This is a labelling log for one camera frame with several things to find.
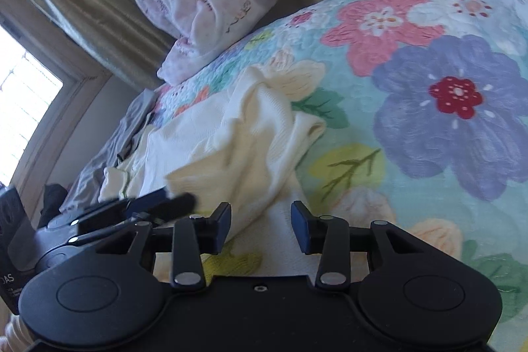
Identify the grey cloth garment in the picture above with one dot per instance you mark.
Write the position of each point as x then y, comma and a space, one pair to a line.
85, 189

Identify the wooden window frame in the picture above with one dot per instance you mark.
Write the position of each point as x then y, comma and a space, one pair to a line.
82, 77

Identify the gold satin curtain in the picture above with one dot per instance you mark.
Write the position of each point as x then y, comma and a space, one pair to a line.
115, 33

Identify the cream knit baby cardigan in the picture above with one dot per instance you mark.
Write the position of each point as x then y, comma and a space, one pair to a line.
239, 146

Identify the black garment on cushion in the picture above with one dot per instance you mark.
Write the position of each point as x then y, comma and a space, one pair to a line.
54, 196

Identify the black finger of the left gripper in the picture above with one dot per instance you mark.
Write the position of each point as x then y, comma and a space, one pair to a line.
158, 206

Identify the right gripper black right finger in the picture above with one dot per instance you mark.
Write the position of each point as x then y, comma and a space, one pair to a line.
403, 292

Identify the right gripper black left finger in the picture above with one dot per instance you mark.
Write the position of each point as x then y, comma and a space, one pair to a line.
112, 294

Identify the floral quilted bedspread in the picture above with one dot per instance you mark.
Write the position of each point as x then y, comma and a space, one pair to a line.
425, 103

